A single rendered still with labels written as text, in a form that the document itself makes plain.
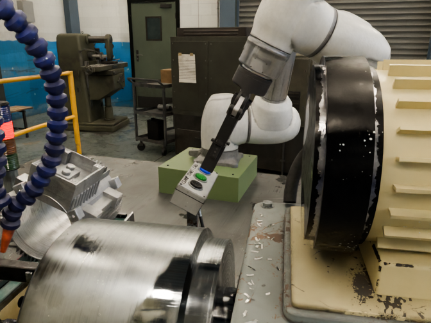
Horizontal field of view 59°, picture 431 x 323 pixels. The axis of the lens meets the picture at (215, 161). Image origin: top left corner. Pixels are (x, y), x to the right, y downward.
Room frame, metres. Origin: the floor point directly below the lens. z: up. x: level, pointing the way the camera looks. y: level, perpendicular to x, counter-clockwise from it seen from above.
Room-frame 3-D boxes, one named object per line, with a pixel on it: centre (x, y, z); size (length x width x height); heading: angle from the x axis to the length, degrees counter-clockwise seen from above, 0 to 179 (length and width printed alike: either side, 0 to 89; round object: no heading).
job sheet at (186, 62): (4.25, 0.31, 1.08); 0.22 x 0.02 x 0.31; 62
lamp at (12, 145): (1.04, 0.59, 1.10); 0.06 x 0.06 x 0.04
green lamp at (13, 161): (1.04, 0.59, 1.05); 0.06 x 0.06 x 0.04
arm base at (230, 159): (1.54, 0.00, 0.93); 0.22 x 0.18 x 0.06; 78
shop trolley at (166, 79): (4.95, 0.62, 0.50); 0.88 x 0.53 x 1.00; 145
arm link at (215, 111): (1.54, -0.03, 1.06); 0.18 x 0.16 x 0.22; 95
